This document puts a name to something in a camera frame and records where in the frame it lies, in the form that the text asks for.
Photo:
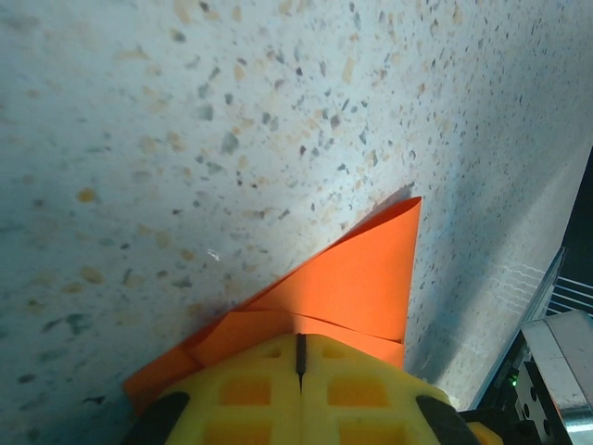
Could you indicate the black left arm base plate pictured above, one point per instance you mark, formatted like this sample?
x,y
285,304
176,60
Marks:
x,y
533,417

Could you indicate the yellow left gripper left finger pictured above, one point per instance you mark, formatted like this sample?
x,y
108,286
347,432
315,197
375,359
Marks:
x,y
231,408

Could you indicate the orange square paper sheet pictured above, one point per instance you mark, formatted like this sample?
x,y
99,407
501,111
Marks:
x,y
361,287

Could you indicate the aluminium frame cross rail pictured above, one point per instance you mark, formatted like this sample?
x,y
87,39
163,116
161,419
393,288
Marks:
x,y
556,352

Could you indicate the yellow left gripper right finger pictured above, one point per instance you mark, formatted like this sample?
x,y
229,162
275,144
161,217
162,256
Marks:
x,y
370,408

